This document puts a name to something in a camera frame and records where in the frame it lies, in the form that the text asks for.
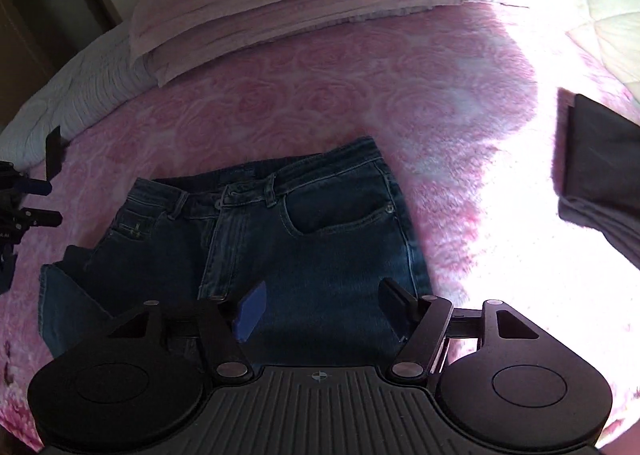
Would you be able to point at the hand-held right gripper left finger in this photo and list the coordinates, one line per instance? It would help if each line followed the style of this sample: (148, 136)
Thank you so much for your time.
(252, 311)

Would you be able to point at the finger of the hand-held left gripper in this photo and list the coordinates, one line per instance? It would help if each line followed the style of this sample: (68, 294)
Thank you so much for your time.
(42, 218)
(32, 186)

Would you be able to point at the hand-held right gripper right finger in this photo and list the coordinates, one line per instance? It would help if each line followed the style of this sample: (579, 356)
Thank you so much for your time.
(395, 307)

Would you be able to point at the blue denim jeans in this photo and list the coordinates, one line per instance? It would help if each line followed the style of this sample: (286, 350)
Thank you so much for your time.
(320, 245)

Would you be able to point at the black rectangular object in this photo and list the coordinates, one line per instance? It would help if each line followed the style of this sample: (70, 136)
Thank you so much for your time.
(53, 152)

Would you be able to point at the pink floral fleece blanket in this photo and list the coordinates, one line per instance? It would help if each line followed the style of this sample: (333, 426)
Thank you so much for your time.
(325, 95)

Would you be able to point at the dark folded cloth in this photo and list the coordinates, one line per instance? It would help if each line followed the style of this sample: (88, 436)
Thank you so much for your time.
(600, 170)

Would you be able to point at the pink pillow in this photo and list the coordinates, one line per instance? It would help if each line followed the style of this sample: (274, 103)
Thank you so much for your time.
(280, 0)

